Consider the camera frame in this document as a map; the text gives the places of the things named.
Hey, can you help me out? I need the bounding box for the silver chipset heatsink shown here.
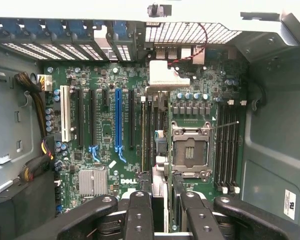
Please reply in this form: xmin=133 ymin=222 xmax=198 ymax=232
xmin=78 ymin=169 xmax=109 ymax=197

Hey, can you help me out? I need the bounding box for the metal CPU socket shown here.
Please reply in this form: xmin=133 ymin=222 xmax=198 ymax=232
xmin=170 ymin=119 xmax=214 ymax=183

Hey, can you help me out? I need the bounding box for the thin socket locking lever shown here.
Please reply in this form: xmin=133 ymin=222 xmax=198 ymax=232
xmin=209 ymin=121 xmax=240 ymax=131

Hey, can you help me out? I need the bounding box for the long black expansion slot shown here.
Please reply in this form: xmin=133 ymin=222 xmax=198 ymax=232
xmin=89 ymin=89 xmax=101 ymax=163
xmin=128 ymin=89 xmax=136 ymax=149
xmin=75 ymin=88 xmax=85 ymax=148

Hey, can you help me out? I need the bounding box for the blue expansion slot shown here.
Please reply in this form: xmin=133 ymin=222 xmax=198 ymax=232
xmin=114 ymin=88 xmax=127 ymax=164

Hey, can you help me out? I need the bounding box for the green motherboard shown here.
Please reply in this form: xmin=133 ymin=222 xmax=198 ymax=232
xmin=41 ymin=47 xmax=248 ymax=218

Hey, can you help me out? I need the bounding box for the black fan shroud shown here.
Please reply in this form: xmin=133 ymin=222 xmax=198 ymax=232
xmin=0 ymin=172 xmax=57 ymax=240

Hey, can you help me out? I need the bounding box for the open black PC case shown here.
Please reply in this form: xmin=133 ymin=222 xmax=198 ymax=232
xmin=0 ymin=0 xmax=300 ymax=240

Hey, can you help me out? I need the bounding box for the white expansion slot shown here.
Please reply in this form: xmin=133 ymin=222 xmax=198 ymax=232
xmin=60 ymin=85 xmax=72 ymax=143

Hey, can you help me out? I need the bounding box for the white power connector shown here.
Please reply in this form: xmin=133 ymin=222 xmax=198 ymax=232
xmin=36 ymin=73 xmax=53 ymax=93

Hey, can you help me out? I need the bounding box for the black case lock knob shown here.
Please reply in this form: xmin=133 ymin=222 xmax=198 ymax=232
xmin=146 ymin=2 xmax=164 ymax=18

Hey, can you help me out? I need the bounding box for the white case wall sticker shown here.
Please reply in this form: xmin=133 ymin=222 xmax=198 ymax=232
xmin=283 ymin=189 xmax=297 ymax=221

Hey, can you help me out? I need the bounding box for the black sleeved power cable bundle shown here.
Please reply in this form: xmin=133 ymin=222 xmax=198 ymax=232
xmin=14 ymin=71 xmax=55 ymax=182

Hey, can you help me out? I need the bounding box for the red black twisted wire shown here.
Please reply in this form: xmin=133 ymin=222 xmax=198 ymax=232
xmin=167 ymin=21 xmax=209 ymax=66

